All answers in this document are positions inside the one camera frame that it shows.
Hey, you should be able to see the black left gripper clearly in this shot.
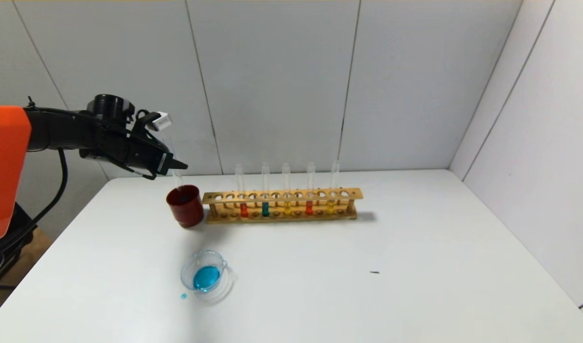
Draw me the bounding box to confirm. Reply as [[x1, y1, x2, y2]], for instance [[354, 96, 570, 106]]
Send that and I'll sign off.
[[123, 138, 189, 176]]

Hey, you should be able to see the blue pigment test tube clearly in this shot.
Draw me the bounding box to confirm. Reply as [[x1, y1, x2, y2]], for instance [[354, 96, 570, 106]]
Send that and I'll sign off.
[[261, 162, 271, 218], [164, 136, 185, 193]]

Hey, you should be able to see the red pigment test tube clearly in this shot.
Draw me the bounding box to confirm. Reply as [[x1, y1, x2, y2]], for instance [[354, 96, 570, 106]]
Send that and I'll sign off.
[[305, 162, 316, 216], [235, 163, 250, 218]]

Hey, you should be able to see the wooden test tube rack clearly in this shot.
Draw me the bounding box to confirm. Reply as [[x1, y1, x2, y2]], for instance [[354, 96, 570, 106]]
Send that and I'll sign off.
[[202, 188, 363, 225]]

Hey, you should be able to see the yellow pigment test tube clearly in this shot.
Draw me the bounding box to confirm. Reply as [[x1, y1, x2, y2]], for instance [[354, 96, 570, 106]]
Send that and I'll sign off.
[[282, 162, 292, 216], [327, 160, 341, 214]]

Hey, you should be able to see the dark red cup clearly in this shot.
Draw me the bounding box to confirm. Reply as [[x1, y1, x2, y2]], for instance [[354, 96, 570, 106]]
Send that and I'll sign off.
[[166, 184, 205, 228]]

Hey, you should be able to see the blue liquid pool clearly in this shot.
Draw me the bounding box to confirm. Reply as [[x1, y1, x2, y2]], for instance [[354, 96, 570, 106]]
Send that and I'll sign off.
[[193, 265, 221, 292]]

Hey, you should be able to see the clear glass beaker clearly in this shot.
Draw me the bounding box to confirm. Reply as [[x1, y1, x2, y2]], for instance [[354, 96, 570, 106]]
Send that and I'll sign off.
[[181, 250, 236, 303]]

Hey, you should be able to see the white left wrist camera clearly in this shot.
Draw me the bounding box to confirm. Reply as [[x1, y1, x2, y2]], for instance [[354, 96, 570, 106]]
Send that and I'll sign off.
[[132, 110, 172, 141]]

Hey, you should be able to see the thin black camera cable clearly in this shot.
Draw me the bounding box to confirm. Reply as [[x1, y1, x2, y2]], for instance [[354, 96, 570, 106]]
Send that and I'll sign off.
[[134, 109, 154, 131]]

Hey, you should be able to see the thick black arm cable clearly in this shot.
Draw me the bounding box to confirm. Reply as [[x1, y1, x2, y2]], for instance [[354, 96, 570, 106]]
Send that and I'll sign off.
[[0, 148, 69, 260]]

